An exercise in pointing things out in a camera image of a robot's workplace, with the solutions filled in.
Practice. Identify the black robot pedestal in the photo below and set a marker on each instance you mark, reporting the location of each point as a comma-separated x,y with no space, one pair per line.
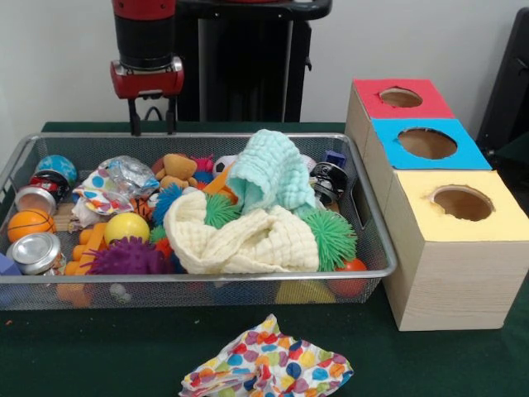
248,66

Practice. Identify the polka dot cloth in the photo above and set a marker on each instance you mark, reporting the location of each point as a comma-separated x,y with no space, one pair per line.
273,364

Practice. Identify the mint green cloth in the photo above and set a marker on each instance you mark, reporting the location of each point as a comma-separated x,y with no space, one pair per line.
273,169

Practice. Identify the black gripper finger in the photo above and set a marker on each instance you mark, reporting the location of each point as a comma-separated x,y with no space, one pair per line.
134,116
171,116

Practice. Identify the yellow ball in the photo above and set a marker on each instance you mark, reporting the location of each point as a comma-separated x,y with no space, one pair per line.
126,228

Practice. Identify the side table with green cloth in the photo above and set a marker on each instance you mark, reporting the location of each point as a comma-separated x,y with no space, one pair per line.
517,153

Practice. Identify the brown monkey plush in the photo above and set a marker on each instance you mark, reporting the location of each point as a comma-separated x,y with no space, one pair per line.
178,169

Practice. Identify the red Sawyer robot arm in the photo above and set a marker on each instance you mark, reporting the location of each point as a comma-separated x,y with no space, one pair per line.
145,33

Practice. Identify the cream cloth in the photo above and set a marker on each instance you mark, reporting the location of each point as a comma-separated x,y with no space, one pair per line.
248,244

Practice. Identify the silver tin can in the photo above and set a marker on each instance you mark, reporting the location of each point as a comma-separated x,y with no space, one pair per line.
35,252

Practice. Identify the green spiky ball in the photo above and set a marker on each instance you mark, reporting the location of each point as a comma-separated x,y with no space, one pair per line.
219,211
335,236

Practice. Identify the small orange basketball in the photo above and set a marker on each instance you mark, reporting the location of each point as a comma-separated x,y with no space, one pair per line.
29,224

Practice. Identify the black upright panel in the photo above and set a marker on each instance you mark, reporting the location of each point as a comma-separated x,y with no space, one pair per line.
514,83

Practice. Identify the dark green tablecloth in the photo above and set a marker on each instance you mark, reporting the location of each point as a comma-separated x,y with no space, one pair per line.
83,356

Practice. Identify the purple spiky ball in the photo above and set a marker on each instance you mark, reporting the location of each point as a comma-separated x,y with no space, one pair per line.
128,258

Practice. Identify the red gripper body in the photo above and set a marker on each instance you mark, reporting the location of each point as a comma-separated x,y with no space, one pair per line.
147,81

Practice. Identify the wooden box with three holes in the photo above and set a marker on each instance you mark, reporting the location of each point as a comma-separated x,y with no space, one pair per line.
446,281

